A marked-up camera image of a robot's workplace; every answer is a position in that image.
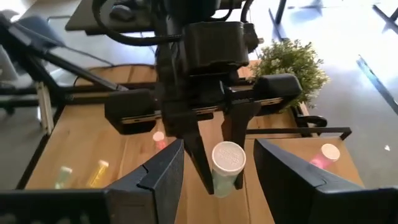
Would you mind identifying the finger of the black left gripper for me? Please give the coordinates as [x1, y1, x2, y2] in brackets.
[177, 123, 216, 195]
[221, 102, 262, 190]

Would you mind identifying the black computer mouse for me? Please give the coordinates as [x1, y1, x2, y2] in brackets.
[109, 4, 136, 22]

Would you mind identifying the green artificial plant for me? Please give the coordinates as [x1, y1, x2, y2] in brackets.
[248, 39, 330, 110]

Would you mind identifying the silver frame bracket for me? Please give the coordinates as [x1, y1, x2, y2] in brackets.
[34, 81, 55, 136]

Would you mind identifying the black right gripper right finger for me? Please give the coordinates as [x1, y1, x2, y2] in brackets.
[254, 138, 364, 224]

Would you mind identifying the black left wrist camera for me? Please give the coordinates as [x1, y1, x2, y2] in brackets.
[182, 21, 261, 75]

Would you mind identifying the red pill bottle white cap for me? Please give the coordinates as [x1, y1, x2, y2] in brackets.
[152, 131, 168, 152]

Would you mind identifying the black plant pot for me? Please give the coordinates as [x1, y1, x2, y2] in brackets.
[294, 105, 328, 129]

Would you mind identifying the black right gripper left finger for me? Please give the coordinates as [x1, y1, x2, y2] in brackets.
[105, 139, 185, 224]

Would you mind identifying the teal pill bottle white cap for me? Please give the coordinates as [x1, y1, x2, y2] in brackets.
[211, 141, 247, 198]
[54, 166, 73, 190]

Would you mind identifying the purple pill bottle white cap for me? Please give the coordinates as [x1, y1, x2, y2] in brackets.
[309, 142, 341, 170]

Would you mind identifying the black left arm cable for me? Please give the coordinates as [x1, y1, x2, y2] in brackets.
[91, 0, 184, 47]

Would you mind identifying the wooden shelf black metal frame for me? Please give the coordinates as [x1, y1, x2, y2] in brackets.
[244, 126, 365, 189]

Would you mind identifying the black aluminium rail frame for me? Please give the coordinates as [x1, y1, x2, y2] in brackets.
[0, 12, 162, 190]

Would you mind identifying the yellow pill bottle white cap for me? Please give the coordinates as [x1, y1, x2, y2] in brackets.
[85, 159, 110, 189]

